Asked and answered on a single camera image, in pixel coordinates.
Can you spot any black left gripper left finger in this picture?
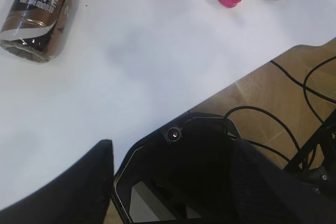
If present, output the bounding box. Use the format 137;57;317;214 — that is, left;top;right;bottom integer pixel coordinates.
1;140;114;223

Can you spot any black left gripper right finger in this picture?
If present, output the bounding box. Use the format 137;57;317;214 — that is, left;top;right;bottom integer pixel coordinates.
230;138;335;223

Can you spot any brown coffee bottle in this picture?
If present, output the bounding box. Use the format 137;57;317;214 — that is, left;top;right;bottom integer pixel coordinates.
1;0;73;63

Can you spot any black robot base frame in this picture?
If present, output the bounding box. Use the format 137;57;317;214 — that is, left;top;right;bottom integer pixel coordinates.
111;113;239;223

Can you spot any black floor cable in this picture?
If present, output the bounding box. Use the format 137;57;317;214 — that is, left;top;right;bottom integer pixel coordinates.
223;55;336;172

